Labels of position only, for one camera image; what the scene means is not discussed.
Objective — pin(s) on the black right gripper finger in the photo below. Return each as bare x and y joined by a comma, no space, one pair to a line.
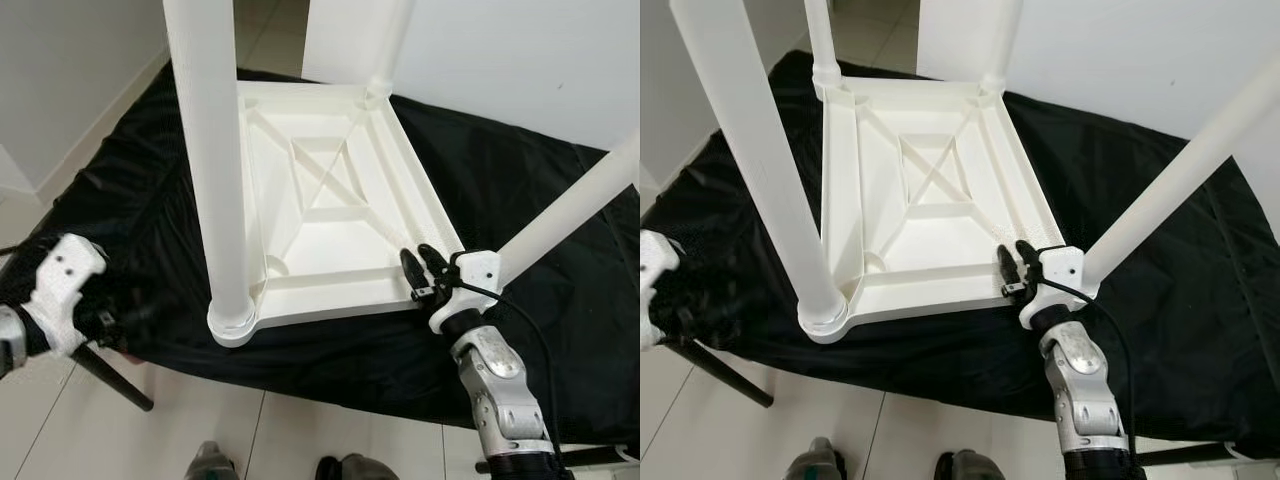
1029,260
1004,266
411,270
433,265

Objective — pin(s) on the white plastic table top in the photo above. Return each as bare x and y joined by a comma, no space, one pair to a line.
930,240
330,240

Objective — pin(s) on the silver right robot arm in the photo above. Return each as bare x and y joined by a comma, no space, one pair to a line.
1080,390
495,390

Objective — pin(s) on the black cloth table cover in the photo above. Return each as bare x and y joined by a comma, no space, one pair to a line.
560,350
1180,350

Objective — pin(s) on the grey robot left leg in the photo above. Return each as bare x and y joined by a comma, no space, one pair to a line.
212,465
822,462

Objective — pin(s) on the grey robot leg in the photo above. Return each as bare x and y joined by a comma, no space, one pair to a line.
365,470
212,465
822,462
975,468

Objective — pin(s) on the grey robot right leg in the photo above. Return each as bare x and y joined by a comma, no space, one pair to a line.
365,470
975,468

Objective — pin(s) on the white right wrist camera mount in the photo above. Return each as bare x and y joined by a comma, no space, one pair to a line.
1065,265
478,268

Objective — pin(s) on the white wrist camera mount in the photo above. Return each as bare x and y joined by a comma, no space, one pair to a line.
60,280
655,270
1065,265
478,268

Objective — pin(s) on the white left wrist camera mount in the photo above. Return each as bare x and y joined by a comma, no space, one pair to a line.
60,280
655,270

